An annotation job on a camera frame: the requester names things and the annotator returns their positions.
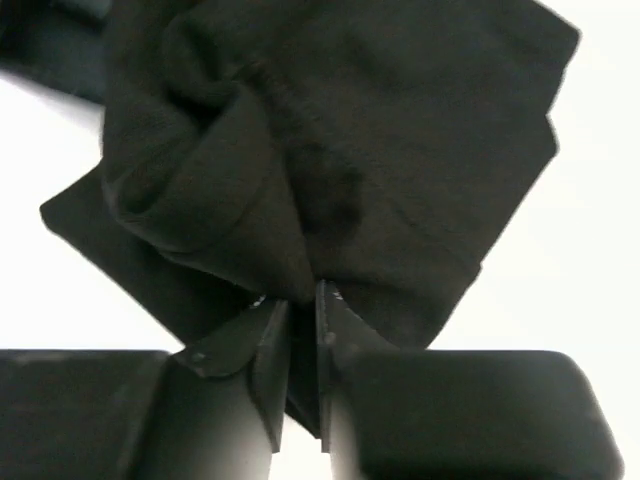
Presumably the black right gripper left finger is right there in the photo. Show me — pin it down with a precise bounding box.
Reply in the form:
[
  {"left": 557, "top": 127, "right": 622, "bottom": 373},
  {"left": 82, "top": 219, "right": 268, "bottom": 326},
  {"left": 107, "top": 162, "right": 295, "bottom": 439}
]
[{"left": 1, "top": 300, "right": 290, "bottom": 480}]

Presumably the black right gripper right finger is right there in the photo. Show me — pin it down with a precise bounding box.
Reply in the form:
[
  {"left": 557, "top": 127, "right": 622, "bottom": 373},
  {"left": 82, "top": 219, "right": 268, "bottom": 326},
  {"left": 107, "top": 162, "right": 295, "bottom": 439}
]
[{"left": 316, "top": 282, "right": 624, "bottom": 479}]

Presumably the black skirt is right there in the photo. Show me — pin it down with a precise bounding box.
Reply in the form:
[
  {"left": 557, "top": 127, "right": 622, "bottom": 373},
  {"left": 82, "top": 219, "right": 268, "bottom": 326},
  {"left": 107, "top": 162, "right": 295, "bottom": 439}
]
[{"left": 41, "top": 1, "right": 580, "bottom": 435}]

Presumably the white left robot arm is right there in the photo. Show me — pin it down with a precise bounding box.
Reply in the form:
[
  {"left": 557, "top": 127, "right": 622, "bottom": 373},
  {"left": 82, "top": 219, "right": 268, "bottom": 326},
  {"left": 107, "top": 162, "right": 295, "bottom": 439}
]
[{"left": 1, "top": 0, "right": 111, "bottom": 104}]

